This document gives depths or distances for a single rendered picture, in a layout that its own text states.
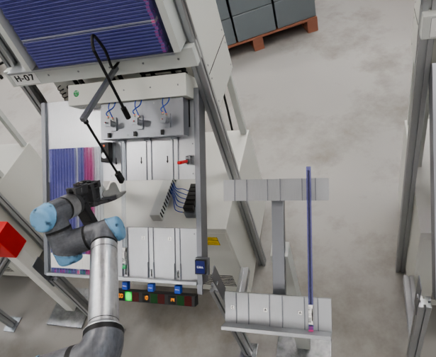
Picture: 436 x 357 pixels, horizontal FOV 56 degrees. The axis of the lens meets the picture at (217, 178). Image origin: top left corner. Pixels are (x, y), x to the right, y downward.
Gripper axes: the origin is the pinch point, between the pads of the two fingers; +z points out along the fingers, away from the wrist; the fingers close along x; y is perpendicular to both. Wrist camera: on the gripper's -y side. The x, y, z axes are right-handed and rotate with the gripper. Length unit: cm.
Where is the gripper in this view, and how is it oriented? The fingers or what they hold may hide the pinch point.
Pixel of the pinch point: (108, 193)
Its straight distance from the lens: 154.2
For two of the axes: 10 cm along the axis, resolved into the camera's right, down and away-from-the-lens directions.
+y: -1.0, -9.7, -2.2
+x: -9.5, 0.2, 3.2
